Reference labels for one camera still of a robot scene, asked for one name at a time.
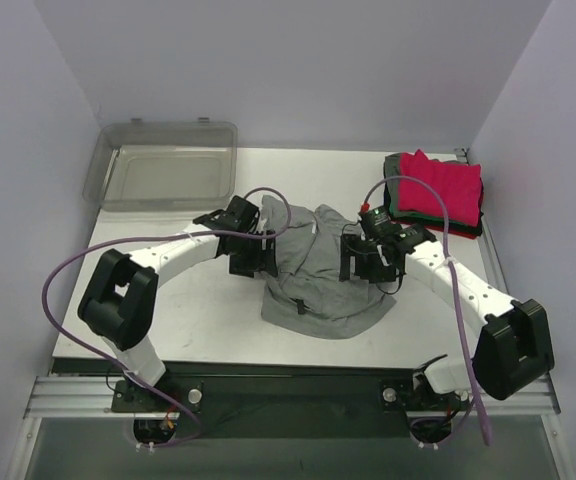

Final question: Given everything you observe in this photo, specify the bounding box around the grey t-shirt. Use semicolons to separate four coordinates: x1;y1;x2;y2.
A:
261;195;396;340
383;153;402;212

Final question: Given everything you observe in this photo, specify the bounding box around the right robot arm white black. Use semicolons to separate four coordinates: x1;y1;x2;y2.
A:
339;226;554;408

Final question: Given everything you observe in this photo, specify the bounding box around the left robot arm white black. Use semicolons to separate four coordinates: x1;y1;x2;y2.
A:
77;224;277;412

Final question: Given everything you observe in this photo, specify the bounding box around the folded grey t-shirt in stack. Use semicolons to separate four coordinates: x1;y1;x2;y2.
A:
383;153;402;212

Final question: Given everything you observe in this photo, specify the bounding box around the folded magenta t-shirt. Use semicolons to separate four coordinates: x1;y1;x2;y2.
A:
397;150;483;226

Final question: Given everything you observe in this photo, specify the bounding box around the clear plastic bin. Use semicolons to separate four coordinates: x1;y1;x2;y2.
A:
82;118;238;212

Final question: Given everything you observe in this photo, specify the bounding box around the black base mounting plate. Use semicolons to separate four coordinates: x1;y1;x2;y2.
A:
111;362;468;445

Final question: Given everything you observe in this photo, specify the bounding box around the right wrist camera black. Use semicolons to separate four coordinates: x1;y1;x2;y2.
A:
359;202;402;240

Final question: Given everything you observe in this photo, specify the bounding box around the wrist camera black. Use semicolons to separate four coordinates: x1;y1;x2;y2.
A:
359;202;402;240
193;195;260;233

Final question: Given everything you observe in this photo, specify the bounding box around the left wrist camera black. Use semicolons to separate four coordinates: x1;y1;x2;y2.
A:
193;195;260;233

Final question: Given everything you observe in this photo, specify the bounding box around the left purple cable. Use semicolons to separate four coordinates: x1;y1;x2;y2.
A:
41;186;291;441

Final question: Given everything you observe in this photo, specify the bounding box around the purple cable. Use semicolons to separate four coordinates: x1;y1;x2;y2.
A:
41;186;291;441
362;175;495;447

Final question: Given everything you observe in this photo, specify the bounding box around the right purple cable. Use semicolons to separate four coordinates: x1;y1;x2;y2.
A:
362;175;495;447

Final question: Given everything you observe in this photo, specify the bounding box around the aluminium frame rail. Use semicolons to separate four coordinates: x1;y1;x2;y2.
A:
22;375;134;419

